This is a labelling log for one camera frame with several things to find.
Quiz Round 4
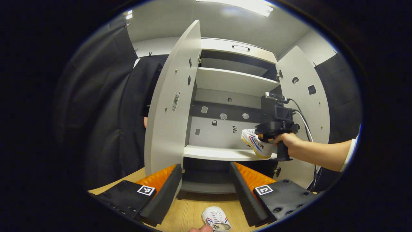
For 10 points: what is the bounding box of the white cabinet drawer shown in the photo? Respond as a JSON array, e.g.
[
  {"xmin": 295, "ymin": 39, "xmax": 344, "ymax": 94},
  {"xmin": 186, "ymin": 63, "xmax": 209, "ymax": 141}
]
[{"xmin": 201, "ymin": 38, "xmax": 278, "ymax": 63}]

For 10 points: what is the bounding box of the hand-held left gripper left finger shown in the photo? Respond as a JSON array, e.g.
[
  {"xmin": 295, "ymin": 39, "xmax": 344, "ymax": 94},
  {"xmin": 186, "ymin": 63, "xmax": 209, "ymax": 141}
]
[{"xmin": 89, "ymin": 164, "xmax": 183, "ymax": 227}]

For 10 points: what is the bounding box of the white sneaker shoe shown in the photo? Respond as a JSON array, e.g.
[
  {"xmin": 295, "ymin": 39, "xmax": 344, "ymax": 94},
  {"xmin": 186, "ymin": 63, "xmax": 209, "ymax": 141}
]
[
  {"xmin": 241, "ymin": 129, "xmax": 278, "ymax": 159},
  {"xmin": 202, "ymin": 207, "xmax": 232, "ymax": 232}
]

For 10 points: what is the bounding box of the white shoe cabinet door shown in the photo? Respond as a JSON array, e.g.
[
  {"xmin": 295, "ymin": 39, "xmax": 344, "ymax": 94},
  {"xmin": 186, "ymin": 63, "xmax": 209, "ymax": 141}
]
[
  {"xmin": 275, "ymin": 46, "xmax": 331, "ymax": 190},
  {"xmin": 144, "ymin": 19, "xmax": 202, "ymax": 177}
]

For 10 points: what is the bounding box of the right hand-held gripper cable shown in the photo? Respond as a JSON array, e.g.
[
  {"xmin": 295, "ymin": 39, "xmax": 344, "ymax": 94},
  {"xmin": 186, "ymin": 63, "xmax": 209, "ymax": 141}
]
[{"xmin": 288, "ymin": 98, "xmax": 322, "ymax": 192}]

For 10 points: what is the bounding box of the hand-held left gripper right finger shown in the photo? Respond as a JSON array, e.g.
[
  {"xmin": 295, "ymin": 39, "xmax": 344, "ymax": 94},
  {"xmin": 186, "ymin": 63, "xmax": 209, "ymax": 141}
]
[{"xmin": 229, "ymin": 162, "xmax": 319, "ymax": 227}]

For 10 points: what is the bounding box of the black backdrop cloth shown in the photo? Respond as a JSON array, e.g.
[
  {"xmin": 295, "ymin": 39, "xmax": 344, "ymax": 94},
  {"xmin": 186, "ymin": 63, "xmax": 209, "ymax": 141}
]
[{"xmin": 53, "ymin": 18, "xmax": 362, "ymax": 190}]

